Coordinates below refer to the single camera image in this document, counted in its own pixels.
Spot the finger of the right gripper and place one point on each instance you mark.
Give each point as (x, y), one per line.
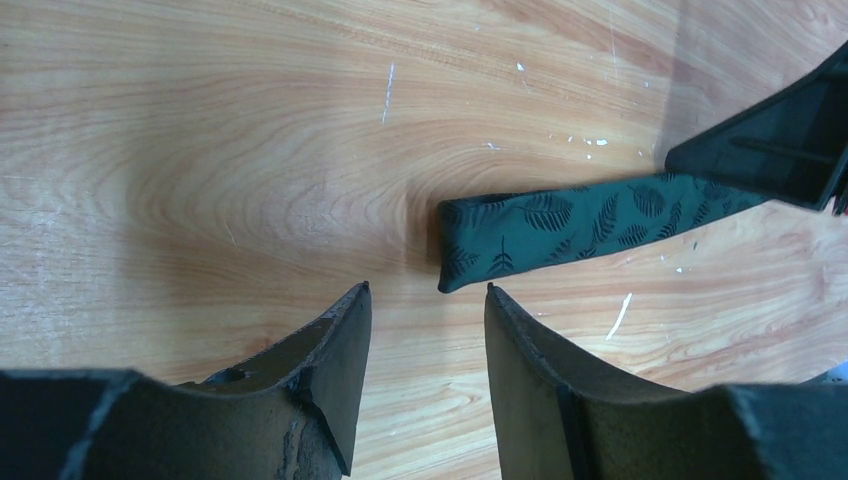
(790, 147)

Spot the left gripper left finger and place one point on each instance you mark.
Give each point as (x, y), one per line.
(288, 412)

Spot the dark green leaf tie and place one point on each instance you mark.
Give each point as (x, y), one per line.
(491, 236)

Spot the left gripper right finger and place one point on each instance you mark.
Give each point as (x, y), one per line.
(560, 412)

